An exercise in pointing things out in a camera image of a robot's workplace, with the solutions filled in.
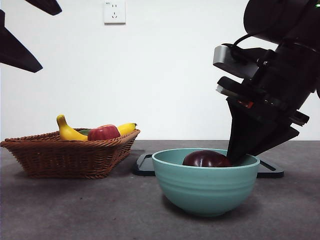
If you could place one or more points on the brown wicker basket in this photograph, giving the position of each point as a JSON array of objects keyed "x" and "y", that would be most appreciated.
[{"x": 62, "y": 160}]

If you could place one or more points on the green avocado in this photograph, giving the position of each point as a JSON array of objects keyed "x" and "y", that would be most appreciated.
[{"x": 83, "y": 131}]

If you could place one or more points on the dark purple plum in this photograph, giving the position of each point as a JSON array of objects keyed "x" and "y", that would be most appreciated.
[{"x": 205, "y": 160}]

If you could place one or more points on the red apple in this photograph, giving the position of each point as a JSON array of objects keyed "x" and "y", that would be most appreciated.
[{"x": 103, "y": 133}]

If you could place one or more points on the teal ribbed bowl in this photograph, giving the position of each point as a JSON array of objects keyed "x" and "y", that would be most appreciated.
[{"x": 205, "y": 190}]

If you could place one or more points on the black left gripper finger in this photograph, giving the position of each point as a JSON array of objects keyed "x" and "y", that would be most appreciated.
[
  {"x": 15, "y": 50},
  {"x": 48, "y": 6}
]

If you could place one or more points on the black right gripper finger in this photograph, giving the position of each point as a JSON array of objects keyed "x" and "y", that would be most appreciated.
[
  {"x": 280, "y": 135},
  {"x": 243, "y": 127}
]

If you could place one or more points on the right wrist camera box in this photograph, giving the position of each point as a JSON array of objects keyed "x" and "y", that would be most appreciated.
[{"x": 223, "y": 56}]

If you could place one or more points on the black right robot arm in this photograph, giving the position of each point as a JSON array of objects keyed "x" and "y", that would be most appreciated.
[{"x": 272, "y": 17}]

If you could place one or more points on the white wall socket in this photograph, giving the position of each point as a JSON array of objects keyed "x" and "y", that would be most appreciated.
[{"x": 114, "y": 13}]

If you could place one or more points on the yellow banana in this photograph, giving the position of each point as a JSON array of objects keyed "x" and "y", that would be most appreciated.
[{"x": 67, "y": 132}]

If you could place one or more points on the black rectangular tray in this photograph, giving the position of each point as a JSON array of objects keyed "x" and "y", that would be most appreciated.
[{"x": 144, "y": 172}]

